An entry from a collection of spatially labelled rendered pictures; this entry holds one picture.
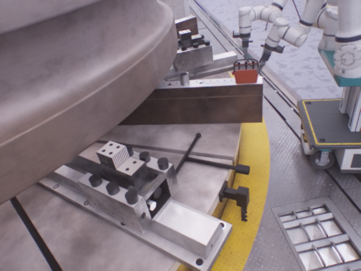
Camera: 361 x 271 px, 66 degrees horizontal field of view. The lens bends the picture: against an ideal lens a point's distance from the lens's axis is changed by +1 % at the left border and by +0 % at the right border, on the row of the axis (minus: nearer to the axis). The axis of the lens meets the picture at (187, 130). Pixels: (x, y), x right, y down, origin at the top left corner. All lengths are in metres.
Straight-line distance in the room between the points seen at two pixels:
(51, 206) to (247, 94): 1.70
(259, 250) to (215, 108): 1.17
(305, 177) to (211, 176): 0.83
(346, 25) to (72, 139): 1.56
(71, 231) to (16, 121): 0.84
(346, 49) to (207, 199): 1.19
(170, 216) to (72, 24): 1.16
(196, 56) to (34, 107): 2.14
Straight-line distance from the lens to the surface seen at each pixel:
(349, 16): 1.77
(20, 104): 1.53
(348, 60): 1.81
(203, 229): 1.56
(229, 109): 2.43
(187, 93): 2.39
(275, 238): 2.08
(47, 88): 1.58
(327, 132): 2.43
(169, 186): 1.64
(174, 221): 1.61
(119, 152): 1.55
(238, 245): 2.04
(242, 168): 2.00
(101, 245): 1.85
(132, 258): 1.74
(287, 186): 2.38
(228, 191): 1.93
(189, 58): 3.27
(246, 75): 2.28
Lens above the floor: 1.73
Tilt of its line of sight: 35 degrees down
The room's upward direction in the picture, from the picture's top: 10 degrees counter-clockwise
